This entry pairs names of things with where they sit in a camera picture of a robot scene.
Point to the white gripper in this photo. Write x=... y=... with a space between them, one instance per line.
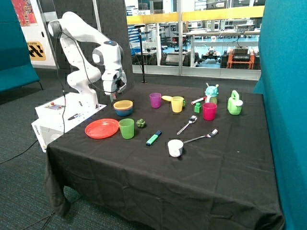
x=114 y=81

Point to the yellow plastic bowl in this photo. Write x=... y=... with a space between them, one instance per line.
x=123 y=105

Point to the purple plastic bowl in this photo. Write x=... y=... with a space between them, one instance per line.
x=124 y=110

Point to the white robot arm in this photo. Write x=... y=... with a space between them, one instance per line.
x=71 y=30

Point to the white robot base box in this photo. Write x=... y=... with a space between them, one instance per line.
x=60 y=115

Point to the blue plastic bowl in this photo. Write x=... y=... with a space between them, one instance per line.
x=123 y=114

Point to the green plastic cup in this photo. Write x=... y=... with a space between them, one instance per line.
x=127 y=128

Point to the red plastic plate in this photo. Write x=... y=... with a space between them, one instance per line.
x=102 y=128

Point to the green toy pepper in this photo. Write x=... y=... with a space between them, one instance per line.
x=141 y=123

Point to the purple plastic cup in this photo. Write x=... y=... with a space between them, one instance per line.
x=155 y=99

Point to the yellow toy banana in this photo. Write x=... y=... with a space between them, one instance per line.
x=167 y=98

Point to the green highlighter pen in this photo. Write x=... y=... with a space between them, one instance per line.
x=153 y=138

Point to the yellow plastic cup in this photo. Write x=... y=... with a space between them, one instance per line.
x=177 y=104

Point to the black tablecloth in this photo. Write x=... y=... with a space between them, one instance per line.
x=226 y=182

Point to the black tripod stand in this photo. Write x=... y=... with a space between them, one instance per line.
x=138 y=27

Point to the white crumpled cup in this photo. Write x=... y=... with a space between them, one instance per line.
x=175 y=148

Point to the metal spoon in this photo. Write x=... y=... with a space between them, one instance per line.
x=192 y=120

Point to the green toy block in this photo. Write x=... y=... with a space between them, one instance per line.
x=197 y=108

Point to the yellow black sign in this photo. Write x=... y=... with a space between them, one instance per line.
x=36 y=51

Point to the red white marker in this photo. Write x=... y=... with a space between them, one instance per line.
x=198 y=100

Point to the red plastic cup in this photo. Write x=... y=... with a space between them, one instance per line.
x=209 y=111

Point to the teal toy bottle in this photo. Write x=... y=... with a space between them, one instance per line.
x=211 y=93

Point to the teal sofa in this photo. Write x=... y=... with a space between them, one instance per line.
x=16 y=69

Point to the metal fork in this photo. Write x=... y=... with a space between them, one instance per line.
x=209 y=135

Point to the green toy watering can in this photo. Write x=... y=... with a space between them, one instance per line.
x=234 y=105

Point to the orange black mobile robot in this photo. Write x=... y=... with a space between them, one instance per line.
x=240 y=57

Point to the teal partition panel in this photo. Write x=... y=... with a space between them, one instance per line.
x=283 y=83

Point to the red wall poster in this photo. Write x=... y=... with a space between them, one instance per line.
x=24 y=12

